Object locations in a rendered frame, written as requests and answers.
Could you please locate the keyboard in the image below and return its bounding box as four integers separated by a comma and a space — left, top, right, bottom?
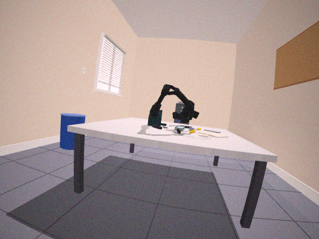
174, 125, 185, 131

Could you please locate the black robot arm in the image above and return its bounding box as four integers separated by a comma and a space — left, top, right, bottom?
150, 84, 199, 123

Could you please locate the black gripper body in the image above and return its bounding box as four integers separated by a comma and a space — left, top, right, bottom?
172, 110, 192, 120

